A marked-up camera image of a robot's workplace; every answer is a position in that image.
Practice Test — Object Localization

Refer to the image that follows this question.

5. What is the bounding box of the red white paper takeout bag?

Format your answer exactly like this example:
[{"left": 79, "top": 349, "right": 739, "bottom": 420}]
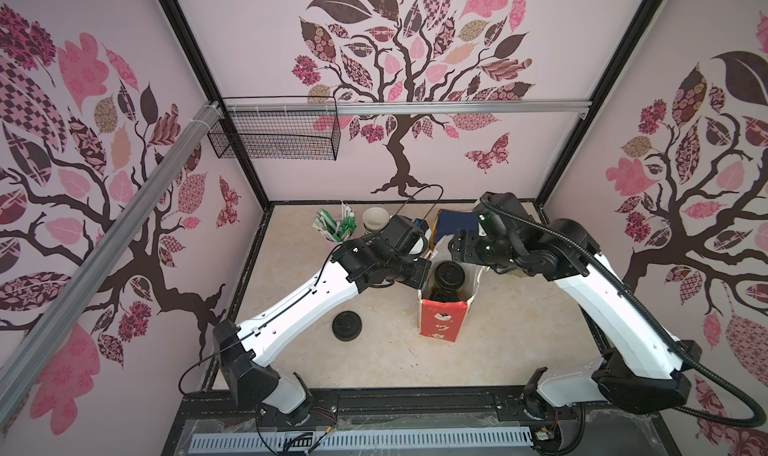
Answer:
[{"left": 418, "top": 248, "right": 485, "bottom": 343}]

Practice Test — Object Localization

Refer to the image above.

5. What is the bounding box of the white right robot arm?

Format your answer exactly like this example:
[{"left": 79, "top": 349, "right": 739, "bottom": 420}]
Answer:
[{"left": 449, "top": 192, "right": 767, "bottom": 428}]

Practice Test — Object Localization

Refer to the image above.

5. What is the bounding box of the aluminium horizontal rail back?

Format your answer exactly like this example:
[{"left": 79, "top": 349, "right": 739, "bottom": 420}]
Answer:
[{"left": 224, "top": 98, "right": 591, "bottom": 116}]

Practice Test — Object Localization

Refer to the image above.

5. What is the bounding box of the aluminium diagonal rail left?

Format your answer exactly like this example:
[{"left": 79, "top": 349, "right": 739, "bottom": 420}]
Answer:
[{"left": 1, "top": 101, "right": 222, "bottom": 424}]

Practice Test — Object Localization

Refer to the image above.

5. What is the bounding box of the black vertical frame post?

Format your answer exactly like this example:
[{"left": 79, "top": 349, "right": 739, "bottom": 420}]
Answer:
[{"left": 157, "top": 0, "right": 272, "bottom": 211}]

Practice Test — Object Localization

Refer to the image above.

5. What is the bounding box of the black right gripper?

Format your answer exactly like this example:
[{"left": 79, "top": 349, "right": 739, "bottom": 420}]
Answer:
[{"left": 443, "top": 228, "right": 518, "bottom": 272}]

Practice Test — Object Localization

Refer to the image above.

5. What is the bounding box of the black wire mesh basket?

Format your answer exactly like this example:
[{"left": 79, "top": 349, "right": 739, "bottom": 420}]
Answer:
[{"left": 208, "top": 96, "right": 341, "bottom": 161}]

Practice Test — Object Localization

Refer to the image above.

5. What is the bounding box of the stack of green paper cups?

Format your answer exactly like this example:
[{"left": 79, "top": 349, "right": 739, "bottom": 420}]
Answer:
[{"left": 362, "top": 207, "right": 390, "bottom": 233}]

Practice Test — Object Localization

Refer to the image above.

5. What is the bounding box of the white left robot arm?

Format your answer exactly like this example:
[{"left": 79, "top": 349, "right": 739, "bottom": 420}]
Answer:
[{"left": 211, "top": 215, "right": 431, "bottom": 423}]

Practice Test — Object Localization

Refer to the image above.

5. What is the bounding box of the white slotted cable duct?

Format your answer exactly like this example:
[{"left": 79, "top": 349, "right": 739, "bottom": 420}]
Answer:
[{"left": 185, "top": 427, "right": 533, "bottom": 455}]

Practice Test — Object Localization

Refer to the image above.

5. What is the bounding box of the stack of black cup lids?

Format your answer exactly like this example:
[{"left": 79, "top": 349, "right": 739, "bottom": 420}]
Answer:
[{"left": 331, "top": 311, "right": 362, "bottom": 342}]

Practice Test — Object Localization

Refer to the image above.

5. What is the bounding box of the navy blue paper bags stack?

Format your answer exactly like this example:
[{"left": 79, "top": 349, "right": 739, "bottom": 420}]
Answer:
[{"left": 430, "top": 209, "right": 479, "bottom": 245}]

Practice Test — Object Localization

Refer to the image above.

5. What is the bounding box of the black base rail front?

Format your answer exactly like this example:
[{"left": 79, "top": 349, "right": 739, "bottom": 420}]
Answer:
[{"left": 162, "top": 386, "right": 680, "bottom": 455}]

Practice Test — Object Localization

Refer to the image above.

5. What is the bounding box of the black plastic cup lid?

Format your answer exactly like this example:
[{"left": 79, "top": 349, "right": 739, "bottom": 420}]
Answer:
[
  {"left": 434, "top": 261, "right": 466, "bottom": 291},
  {"left": 429, "top": 286, "right": 460, "bottom": 304}
]

